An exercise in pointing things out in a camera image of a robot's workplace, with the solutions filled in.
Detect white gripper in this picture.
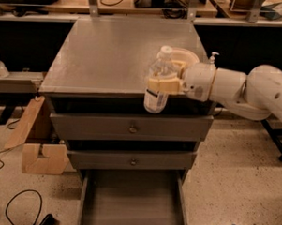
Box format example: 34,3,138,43
147,59,217,102

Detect clear plastic water bottle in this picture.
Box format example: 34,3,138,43
143,45,177,114

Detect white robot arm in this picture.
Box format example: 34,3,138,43
144,63,282,122

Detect small pump dispenser bottle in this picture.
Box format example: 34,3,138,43
209,52,219,64

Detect grey top drawer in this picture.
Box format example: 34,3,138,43
50,113,213,142

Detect grey drawer cabinet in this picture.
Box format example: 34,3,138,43
34,12,228,185

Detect grey middle drawer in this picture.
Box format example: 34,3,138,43
67,150,197,171

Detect grey open bottom drawer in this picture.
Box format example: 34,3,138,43
77,170,187,225

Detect white paper bowl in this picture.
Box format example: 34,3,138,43
171,47,200,66

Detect black table leg base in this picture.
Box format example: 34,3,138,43
261,120,282,162

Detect notched wooden block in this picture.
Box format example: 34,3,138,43
22,143,69,175

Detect wooden board leaning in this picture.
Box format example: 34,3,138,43
5,96,45,150

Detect black coiled cables on bench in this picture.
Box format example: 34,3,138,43
160,0,188,21

